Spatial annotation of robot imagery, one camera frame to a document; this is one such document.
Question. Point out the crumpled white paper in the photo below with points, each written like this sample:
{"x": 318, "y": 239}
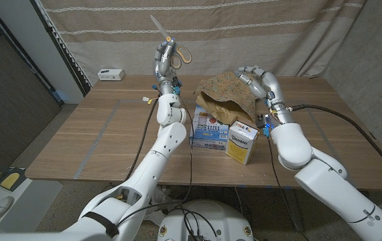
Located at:
{"x": 167, "y": 195}

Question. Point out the blue white cardboard box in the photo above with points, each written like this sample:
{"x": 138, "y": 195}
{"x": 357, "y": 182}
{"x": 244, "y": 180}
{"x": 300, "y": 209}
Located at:
{"x": 207, "y": 134}

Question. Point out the grey metal table leg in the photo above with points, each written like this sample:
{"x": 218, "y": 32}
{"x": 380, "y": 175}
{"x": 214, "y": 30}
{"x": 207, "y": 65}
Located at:
{"x": 295, "y": 211}

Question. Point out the black slanted frame post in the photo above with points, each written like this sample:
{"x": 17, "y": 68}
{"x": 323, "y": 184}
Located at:
{"x": 64, "y": 50}

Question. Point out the white robot torso base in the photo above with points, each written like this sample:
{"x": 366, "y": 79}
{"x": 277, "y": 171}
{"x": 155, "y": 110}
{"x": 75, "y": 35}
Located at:
{"x": 218, "y": 217}

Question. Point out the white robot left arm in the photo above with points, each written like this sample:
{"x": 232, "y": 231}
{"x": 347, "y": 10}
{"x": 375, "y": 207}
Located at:
{"x": 164, "y": 144}

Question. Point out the white power strip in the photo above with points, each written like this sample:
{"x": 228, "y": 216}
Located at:
{"x": 110, "y": 74}

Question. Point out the white yellow carton box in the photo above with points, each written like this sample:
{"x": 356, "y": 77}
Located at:
{"x": 241, "y": 144}

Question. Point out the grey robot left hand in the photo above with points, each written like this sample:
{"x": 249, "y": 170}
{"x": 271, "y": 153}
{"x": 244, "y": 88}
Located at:
{"x": 163, "y": 63}

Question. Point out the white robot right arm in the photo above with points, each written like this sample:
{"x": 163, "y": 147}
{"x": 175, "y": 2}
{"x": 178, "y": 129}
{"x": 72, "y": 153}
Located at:
{"x": 321, "y": 180}

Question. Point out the grey tape outline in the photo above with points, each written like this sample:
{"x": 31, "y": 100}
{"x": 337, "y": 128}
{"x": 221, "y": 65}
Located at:
{"x": 92, "y": 147}

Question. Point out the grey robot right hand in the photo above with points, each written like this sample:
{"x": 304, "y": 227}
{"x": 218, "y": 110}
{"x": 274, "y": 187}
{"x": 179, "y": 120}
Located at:
{"x": 271, "y": 85}

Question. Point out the beige striped curtain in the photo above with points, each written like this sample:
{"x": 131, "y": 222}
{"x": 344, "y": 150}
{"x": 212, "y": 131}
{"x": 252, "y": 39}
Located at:
{"x": 244, "y": 43}

